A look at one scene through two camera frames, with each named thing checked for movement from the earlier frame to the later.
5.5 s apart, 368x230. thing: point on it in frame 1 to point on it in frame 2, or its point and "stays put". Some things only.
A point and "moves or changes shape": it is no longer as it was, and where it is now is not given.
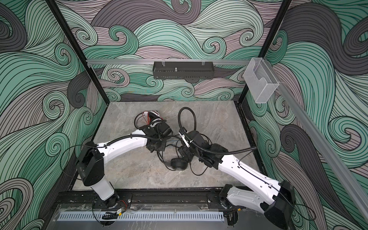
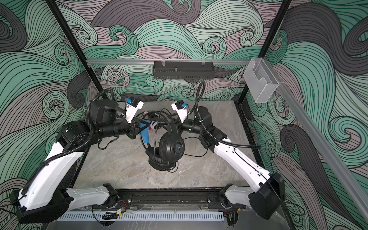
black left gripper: (163, 147) to (135, 124)
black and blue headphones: (177, 164) moves or changes shape
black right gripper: (189, 154) to (175, 130)
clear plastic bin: (260, 81) stays put
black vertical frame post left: (57, 15) stays put
